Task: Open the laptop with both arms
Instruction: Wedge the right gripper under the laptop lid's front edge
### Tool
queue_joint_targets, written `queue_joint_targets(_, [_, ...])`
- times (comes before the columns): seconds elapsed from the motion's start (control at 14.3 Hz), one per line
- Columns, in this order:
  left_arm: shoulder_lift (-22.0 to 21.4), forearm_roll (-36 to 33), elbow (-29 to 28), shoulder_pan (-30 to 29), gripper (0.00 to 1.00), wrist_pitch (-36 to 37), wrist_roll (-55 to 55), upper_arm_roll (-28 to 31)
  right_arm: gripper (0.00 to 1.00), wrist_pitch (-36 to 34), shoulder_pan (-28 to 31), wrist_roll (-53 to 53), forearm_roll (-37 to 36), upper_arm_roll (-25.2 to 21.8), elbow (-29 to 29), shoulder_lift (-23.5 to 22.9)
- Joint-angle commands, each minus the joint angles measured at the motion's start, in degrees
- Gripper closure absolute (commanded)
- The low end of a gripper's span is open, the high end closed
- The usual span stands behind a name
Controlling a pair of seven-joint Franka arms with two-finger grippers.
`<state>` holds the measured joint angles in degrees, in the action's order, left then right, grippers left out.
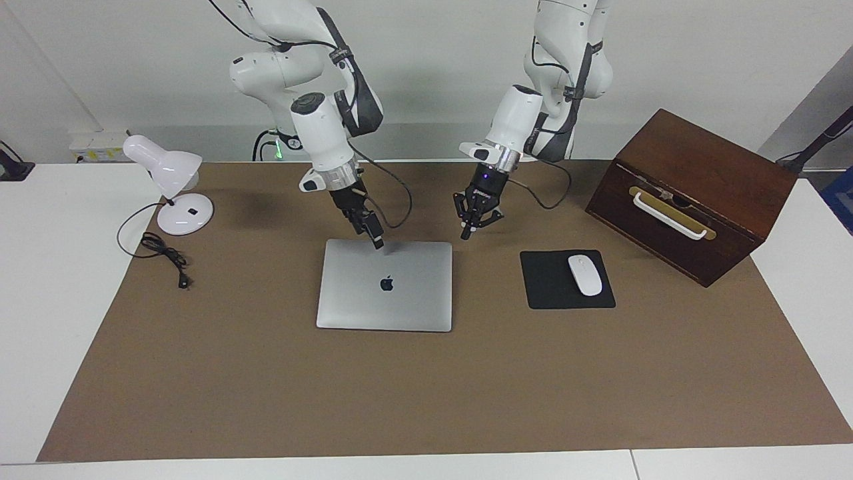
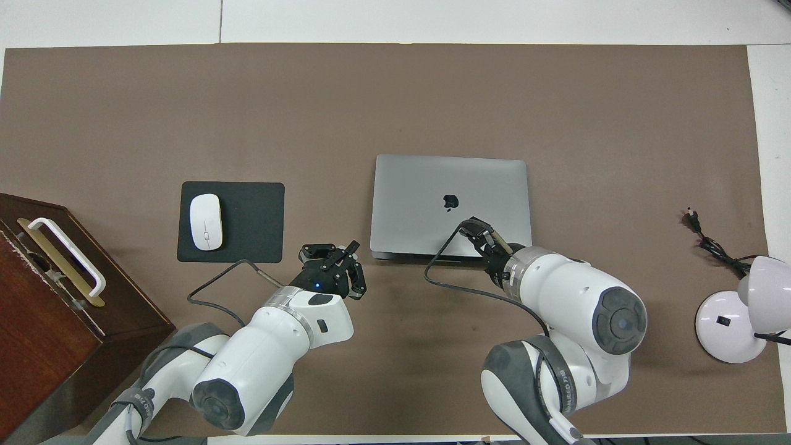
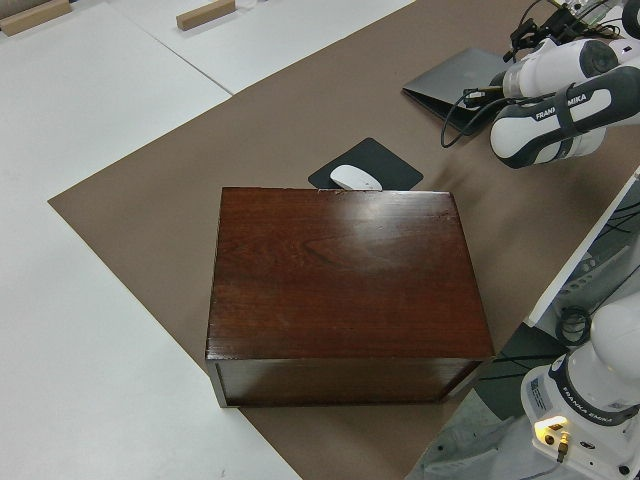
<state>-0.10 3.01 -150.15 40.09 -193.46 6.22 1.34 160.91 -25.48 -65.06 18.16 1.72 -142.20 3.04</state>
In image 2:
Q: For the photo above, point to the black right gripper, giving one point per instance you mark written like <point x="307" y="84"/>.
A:
<point x="494" y="266"/>

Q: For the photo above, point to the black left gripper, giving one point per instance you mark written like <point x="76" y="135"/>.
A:
<point x="324" y="278"/>

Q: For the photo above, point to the silver laptop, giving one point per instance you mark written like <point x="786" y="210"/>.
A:
<point x="420" y="198"/>

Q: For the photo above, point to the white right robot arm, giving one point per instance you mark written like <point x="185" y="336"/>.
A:
<point x="575" y="321"/>

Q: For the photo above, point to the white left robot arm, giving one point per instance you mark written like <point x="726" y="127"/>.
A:
<point x="259" y="364"/>

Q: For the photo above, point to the black mouse pad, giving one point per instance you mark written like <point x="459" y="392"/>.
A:
<point x="253" y="222"/>

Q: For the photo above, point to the white computer mouse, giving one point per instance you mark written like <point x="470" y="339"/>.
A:
<point x="206" y="222"/>

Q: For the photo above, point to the brown table mat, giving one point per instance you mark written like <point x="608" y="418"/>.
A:
<point x="123" y="111"/>

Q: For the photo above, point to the white desk lamp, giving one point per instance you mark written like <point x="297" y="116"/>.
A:
<point x="723" y="327"/>

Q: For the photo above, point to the dark wooden box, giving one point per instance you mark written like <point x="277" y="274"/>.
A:
<point x="49" y="346"/>

